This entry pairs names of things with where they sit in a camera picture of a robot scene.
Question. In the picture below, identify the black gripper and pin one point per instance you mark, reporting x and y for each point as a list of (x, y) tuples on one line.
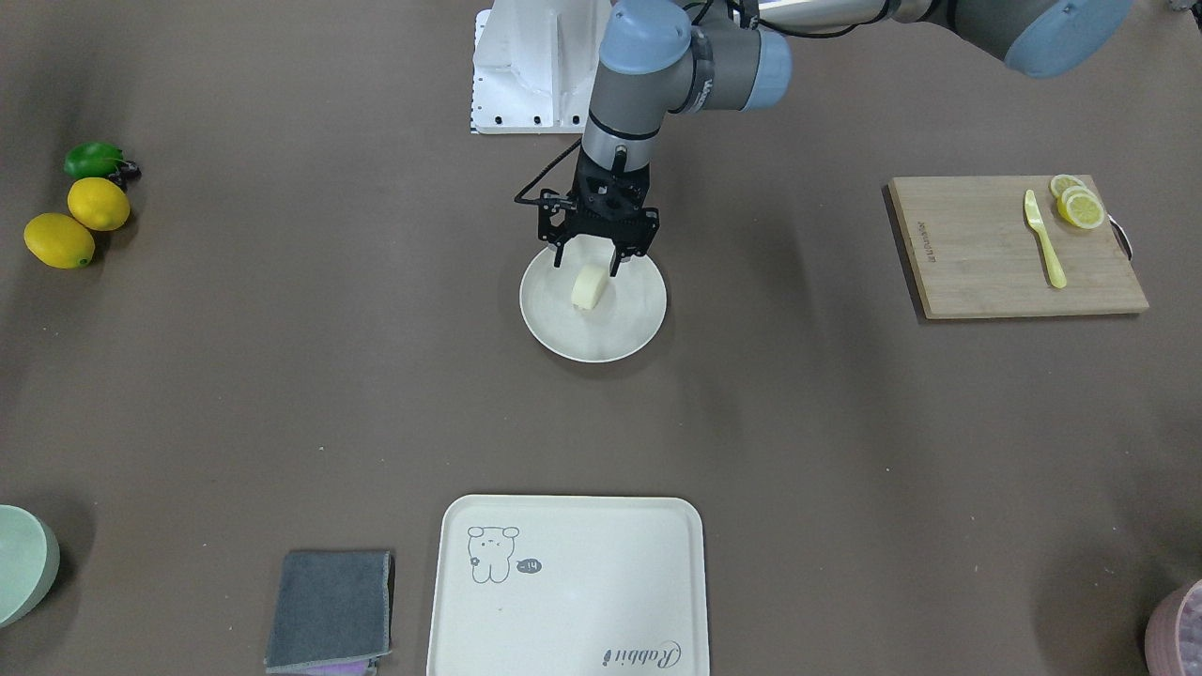
[(551, 222)]

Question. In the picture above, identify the white steamed bun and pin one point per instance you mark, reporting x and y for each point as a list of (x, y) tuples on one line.
[(589, 286)]

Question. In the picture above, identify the cream round plate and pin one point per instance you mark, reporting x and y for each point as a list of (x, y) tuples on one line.
[(628, 313)]

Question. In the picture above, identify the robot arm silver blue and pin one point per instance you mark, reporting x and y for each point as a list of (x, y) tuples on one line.
[(660, 58)]

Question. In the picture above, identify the cream rectangular tray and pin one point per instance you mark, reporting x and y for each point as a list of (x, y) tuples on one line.
[(570, 585)]

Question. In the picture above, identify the grey folded cloth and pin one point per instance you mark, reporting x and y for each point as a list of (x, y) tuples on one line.
[(332, 614)]

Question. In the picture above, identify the yellow plastic knife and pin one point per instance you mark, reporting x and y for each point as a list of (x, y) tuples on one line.
[(1056, 275)]

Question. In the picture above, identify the lemon slice back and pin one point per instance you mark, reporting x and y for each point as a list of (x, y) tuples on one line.
[(1058, 184)]

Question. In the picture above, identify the lemon slice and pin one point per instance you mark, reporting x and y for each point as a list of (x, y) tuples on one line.
[(1083, 210), (1071, 194), (1058, 184)]

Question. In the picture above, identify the lemon slice middle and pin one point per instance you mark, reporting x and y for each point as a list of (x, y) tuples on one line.
[(1071, 194)]

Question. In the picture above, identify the lemon slice front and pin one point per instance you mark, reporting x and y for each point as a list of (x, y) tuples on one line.
[(1083, 210)]

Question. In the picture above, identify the yellow lemon near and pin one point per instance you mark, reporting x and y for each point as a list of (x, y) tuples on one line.
[(98, 204)]

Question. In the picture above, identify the yellow lemon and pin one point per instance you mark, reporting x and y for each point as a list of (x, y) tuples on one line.
[(98, 204), (59, 241)]

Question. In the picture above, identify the green lime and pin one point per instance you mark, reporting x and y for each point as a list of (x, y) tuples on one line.
[(93, 160)]

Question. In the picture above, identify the yellow lemon far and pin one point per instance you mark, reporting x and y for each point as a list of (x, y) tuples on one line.
[(59, 241)]

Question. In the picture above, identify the mint green bowl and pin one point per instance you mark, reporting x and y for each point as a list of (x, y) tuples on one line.
[(30, 558)]

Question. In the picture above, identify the pink bowl of ice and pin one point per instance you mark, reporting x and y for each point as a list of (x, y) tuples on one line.
[(1173, 633)]

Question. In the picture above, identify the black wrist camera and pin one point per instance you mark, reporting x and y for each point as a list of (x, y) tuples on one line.
[(555, 215)]

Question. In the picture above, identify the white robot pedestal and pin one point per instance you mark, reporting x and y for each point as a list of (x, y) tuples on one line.
[(534, 65)]

